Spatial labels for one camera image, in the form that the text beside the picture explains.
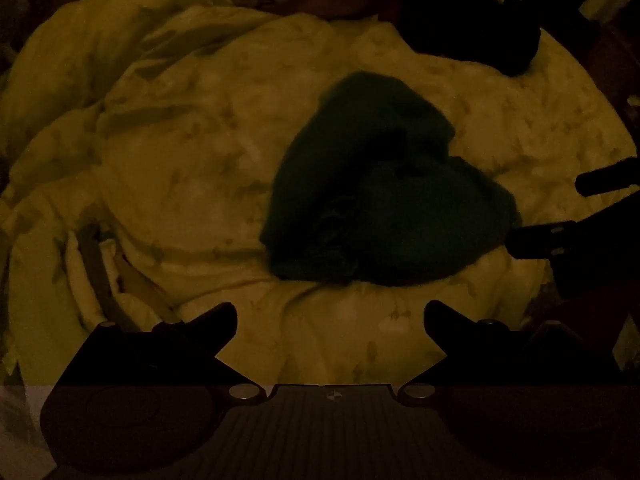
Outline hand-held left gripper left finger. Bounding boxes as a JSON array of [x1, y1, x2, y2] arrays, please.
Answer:
[[54, 302, 247, 387]]

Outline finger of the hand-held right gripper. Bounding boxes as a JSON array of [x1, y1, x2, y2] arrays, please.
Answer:
[[505, 219, 640, 261], [575, 157, 640, 198]]

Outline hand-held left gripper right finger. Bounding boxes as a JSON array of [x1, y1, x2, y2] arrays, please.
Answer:
[[423, 300, 619, 387]]

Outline dark green small garment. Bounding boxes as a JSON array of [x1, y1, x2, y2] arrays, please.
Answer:
[[260, 71, 521, 287]]

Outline cream printed blanket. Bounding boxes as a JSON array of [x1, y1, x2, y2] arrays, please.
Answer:
[[0, 0, 638, 386]]

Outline dark cloth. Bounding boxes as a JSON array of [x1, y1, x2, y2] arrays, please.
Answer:
[[397, 0, 545, 78]]

